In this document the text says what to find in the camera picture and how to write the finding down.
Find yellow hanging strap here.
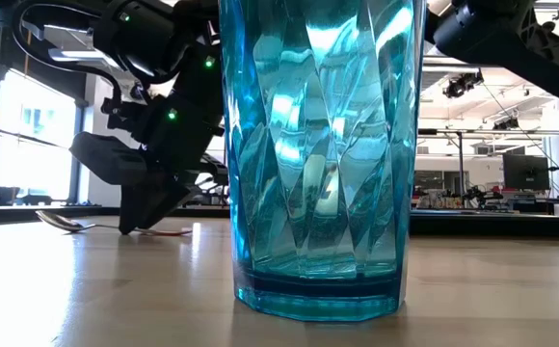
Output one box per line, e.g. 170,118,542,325
22,40,35,76

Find cluttered workbench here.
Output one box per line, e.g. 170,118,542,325
413,185,559,216

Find spoon with orange handle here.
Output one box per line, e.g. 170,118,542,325
35,209,194,237

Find black ceiling camera cluster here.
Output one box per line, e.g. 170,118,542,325
441,69,486,100
492,115,521,131

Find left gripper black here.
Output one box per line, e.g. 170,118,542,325
69,132,229,236

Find blue faceted plastic cup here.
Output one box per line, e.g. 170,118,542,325
218,0,428,323

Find black overhead frame rail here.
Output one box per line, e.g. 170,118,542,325
418,127,559,197

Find large black computer monitor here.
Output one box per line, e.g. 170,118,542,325
502,153,550,192

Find large bright window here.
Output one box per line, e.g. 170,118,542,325
0,71,79,202

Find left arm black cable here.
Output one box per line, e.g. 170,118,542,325
12,0,124,112

